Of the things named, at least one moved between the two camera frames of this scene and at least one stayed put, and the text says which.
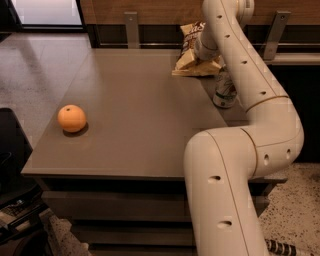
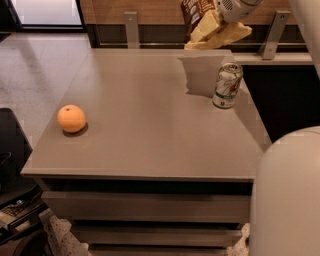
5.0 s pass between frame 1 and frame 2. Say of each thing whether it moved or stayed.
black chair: stayed
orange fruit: stayed
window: stayed
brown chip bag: moved
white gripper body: moved
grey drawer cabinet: stayed
